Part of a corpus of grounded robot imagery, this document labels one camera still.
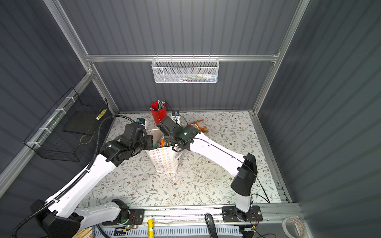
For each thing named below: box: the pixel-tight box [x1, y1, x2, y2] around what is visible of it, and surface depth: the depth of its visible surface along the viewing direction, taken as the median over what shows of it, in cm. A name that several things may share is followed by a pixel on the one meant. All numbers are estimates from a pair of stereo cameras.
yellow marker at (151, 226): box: [147, 218, 155, 238], surface depth 71 cm
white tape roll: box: [281, 216, 306, 238], surface depth 71 cm
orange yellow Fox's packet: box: [158, 138, 166, 148], surface depth 79 cm
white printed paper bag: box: [145, 128, 184, 174], surface depth 77 cm
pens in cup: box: [148, 99, 166, 111], surface depth 107 cm
